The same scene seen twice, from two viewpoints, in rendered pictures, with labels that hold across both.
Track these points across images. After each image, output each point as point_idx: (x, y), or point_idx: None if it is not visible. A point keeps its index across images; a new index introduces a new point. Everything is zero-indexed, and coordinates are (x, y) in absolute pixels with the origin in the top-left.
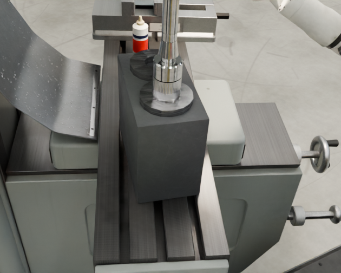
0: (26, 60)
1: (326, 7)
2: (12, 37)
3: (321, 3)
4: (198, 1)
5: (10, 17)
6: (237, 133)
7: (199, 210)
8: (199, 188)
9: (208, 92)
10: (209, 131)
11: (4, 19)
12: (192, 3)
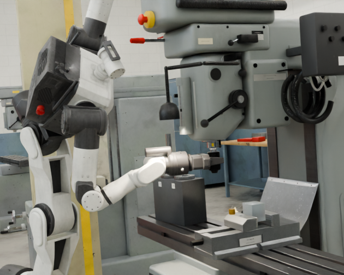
0: (283, 214)
1: (114, 180)
2: (291, 201)
3: (118, 179)
4: (219, 234)
5: (303, 196)
6: (155, 265)
7: (152, 218)
8: (155, 215)
9: (189, 274)
10: (173, 262)
11: (299, 192)
12: (223, 232)
